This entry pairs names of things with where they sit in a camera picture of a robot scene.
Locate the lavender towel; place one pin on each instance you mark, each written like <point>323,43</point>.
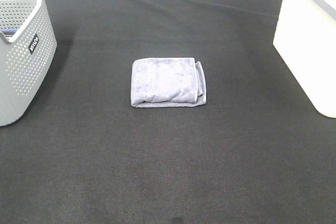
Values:
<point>167,83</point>

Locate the black table mat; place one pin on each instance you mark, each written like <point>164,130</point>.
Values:
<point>257,152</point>

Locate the white plastic bin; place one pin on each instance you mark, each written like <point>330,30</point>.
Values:
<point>305,39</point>

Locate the grey perforated plastic basket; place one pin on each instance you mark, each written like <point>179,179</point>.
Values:
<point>25,56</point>

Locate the blue item inside basket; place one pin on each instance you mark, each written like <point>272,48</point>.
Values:
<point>8,31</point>

